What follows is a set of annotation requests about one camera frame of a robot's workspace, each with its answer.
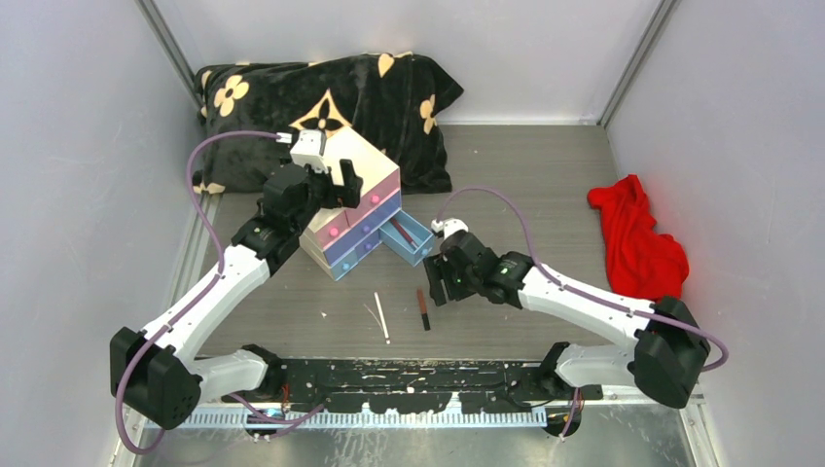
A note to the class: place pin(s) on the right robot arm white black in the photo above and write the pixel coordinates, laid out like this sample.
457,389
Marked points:
655,347

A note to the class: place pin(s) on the white makeup pencil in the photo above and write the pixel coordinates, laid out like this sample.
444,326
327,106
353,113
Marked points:
382,319

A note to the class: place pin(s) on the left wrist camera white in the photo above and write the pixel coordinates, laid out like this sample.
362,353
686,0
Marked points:
308,148

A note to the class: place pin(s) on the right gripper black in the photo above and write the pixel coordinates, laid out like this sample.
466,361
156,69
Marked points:
438,268

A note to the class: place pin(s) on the brown short lip pencil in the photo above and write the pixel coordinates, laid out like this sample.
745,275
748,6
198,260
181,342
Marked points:
423,309

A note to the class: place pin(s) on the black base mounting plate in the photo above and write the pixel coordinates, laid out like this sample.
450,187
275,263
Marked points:
411,386

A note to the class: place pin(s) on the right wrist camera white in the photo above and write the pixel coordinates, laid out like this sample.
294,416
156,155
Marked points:
447,227

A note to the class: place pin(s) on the aluminium slotted rail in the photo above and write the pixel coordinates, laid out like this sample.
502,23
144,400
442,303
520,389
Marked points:
227,418

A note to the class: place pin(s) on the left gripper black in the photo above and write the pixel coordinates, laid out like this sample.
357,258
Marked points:
351,186

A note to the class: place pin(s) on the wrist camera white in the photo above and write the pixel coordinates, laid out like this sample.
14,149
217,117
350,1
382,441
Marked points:
308,148
447,227

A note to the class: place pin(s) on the red makeup pencil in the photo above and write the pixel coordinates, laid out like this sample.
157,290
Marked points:
403,233

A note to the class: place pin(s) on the black floral plush blanket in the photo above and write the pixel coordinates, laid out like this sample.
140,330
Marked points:
391,100

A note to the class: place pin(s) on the red cloth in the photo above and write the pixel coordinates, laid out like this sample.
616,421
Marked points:
640,262

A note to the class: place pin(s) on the pastel mini drawer organizer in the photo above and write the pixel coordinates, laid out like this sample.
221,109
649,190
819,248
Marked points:
339,239

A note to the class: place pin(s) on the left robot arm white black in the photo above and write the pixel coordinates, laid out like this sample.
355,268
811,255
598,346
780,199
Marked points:
155,370

